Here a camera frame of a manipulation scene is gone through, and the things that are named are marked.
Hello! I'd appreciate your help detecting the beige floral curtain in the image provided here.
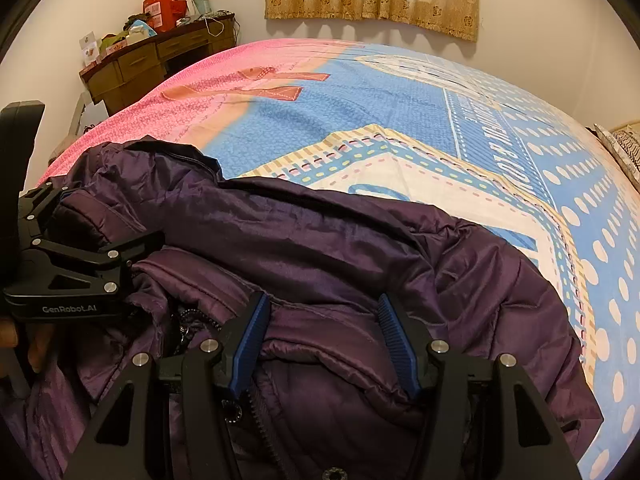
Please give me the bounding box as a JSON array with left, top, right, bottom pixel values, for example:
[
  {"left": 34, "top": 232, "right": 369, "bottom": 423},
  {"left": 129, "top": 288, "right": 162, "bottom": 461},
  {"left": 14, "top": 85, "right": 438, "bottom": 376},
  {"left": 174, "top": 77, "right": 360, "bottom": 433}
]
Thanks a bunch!
[{"left": 264, "top": 0, "right": 481, "bottom": 43}]

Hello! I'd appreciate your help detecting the patterned pillow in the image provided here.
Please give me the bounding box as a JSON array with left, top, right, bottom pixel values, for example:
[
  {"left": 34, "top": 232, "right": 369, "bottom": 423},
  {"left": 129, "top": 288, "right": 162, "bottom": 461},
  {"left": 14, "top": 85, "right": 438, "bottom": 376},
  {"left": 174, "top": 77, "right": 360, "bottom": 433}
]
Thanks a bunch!
[{"left": 594, "top": 120, "right": 640, "bottom": 191}]

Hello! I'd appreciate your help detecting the green cloth bundle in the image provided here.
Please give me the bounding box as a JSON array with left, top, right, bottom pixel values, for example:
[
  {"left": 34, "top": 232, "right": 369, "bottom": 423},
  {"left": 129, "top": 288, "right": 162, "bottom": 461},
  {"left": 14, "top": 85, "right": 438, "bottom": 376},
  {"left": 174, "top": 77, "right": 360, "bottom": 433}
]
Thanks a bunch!
[{"left": 100, "top": 30, "right": 132, "bottom": 54}]

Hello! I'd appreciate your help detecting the person's left hand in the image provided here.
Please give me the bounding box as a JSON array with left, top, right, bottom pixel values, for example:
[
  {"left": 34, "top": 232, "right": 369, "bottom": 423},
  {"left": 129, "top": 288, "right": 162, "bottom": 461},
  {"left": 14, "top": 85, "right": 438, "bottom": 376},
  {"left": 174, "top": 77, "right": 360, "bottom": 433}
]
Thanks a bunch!
[{"left": 0, "top": 317, "right": 55, "bottom": 376}]

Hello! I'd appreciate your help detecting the grey metal frame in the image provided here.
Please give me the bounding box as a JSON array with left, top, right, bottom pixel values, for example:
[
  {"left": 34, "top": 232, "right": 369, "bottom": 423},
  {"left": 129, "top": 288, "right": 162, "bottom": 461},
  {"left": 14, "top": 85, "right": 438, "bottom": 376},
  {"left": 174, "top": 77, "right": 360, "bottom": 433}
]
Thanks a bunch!
[{"left": 67, "top": 92, "right": 87, "bottom": 137}]

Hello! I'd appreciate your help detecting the red gift box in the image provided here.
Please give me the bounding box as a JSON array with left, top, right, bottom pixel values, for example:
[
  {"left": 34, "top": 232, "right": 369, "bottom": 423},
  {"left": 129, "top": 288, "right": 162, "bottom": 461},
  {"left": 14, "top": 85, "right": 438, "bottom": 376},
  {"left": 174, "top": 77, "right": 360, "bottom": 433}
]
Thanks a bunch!
[{"left": 142, "top": 0, "right": 186, "bottom": 31}]

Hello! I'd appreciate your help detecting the purple padded jacket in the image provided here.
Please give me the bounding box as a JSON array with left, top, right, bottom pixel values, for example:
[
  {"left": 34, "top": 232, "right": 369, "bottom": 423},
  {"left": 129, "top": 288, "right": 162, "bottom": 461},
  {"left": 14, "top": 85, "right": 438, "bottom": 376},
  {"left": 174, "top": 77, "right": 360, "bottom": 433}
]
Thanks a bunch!
[{"left": 22, "top": 139, "right": 606, "bottom": 480}]

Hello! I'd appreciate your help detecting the brown wooden desk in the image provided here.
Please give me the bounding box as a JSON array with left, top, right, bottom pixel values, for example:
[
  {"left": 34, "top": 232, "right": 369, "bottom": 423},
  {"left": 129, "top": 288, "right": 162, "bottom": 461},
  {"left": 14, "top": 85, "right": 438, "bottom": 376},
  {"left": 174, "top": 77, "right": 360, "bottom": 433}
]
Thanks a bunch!
[{"left": 79, "top": 12, "right": 238, "bottom": 117}]

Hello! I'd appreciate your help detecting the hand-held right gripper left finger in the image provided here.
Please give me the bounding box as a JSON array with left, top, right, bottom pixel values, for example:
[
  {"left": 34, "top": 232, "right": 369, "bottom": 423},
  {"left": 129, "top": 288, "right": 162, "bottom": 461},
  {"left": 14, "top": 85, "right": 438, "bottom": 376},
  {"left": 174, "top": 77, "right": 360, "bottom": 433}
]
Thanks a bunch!
[{"left": 62, "top": 291, "right": 272, "bottom": 480}]

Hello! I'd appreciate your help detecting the bed with printed sheet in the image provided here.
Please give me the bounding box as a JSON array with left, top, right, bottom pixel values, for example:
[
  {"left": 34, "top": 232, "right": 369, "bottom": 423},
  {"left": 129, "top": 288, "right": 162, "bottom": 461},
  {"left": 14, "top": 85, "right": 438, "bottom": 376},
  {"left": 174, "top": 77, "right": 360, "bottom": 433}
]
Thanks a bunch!
[{"left": 37, "top": 39, "right": 640, "bottom": 480}]

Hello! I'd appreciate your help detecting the white paper bag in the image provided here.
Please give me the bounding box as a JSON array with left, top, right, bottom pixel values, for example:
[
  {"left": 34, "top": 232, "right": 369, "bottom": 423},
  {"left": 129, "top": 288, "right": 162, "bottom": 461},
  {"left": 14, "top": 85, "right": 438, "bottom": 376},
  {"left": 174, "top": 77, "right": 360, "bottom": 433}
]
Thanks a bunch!
[{"left": 82, "top": 102, "right": 109, "bottom": 127}]

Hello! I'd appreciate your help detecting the white picture box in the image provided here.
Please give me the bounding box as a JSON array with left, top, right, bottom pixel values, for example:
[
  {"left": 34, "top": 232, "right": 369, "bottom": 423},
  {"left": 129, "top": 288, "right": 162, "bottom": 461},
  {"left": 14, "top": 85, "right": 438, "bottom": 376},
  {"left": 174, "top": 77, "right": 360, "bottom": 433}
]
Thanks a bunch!
[{"left": 79, "top": 31, "right": 101, "bottom": 66}]

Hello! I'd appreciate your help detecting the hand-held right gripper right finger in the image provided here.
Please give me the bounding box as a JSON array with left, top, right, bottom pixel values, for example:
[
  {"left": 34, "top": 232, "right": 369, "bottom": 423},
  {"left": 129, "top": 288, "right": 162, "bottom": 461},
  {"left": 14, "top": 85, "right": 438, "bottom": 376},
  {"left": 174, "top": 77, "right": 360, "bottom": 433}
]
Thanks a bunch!
[{"left": 376, "top": 292, "right": 583, "bottom": 480}]

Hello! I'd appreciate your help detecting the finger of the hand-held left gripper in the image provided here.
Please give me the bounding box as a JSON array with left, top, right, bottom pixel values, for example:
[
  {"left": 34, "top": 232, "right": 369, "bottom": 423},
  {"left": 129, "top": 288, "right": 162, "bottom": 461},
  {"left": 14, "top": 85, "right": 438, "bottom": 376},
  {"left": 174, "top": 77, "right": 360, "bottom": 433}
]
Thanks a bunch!
[
  {"left": 16, "top": 181, "right": 72, "bottom": 250},
  {"left": 7, "top": 230, "right": 167, "bottom": 295}
]

